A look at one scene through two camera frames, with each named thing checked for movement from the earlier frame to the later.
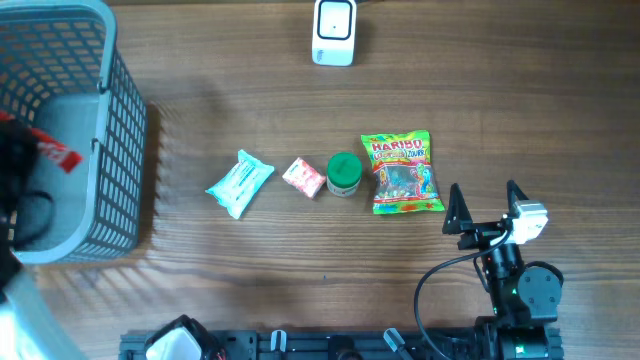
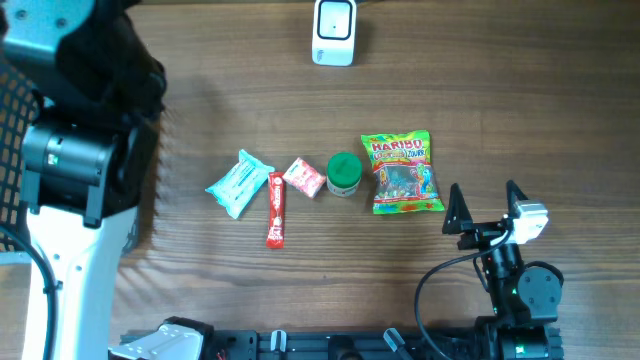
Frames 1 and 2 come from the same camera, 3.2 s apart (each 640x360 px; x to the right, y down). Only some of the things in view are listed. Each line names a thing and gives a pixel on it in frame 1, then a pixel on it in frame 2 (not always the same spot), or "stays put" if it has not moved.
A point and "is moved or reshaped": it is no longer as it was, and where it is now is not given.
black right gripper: x=479 y=232 stays put
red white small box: x=304 y=177 stays put
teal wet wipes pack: x=239 y=186 stays put
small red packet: x=68 y=159 is moved or reshaped
